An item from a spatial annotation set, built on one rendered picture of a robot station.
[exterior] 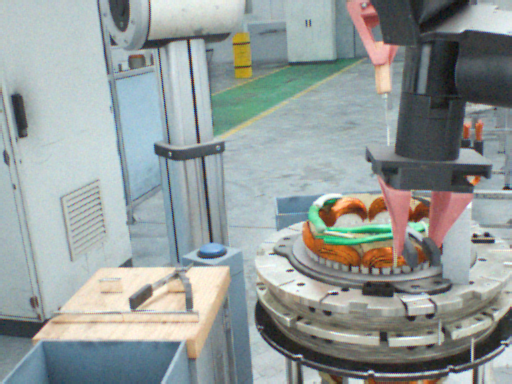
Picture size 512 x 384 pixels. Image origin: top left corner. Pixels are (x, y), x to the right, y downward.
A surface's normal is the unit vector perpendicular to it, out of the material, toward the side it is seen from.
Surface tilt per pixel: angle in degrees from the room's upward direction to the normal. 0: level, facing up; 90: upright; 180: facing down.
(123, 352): 90
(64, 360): 90
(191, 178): 90
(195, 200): 90
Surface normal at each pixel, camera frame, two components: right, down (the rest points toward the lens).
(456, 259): -0.33, 0.29
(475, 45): -0.75, 0.54
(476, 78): -0.81, 0.27
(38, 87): 0.94, 0.03
